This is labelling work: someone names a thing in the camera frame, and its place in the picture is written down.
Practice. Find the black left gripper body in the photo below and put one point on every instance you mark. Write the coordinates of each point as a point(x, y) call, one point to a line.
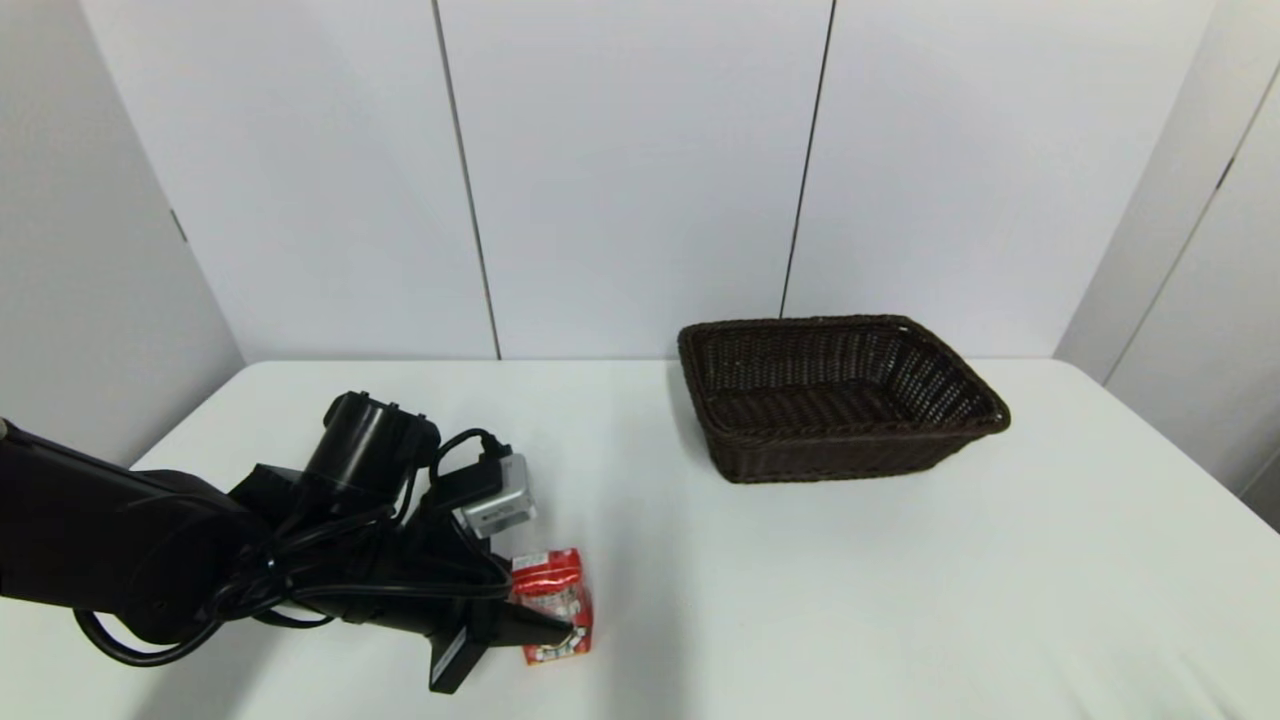
point(450, 590)

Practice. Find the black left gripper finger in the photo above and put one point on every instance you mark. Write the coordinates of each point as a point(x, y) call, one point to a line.
point(530, 625)

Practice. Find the red milk carton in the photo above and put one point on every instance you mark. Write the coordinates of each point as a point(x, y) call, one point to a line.
point(552, 590)

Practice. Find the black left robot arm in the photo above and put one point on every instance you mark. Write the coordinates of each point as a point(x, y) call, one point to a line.
point(120, 540)

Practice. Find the dark brown wicker basket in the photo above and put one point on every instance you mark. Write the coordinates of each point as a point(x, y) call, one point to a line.
point(830, 410)

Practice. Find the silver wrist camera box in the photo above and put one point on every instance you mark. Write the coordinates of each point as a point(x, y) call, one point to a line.
point(495, 500)

